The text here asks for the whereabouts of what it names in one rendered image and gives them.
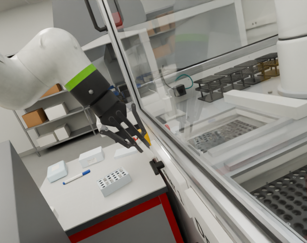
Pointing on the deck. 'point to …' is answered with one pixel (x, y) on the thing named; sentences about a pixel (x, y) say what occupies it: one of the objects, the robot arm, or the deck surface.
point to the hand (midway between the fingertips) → (145, 148)
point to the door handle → (94, 18)
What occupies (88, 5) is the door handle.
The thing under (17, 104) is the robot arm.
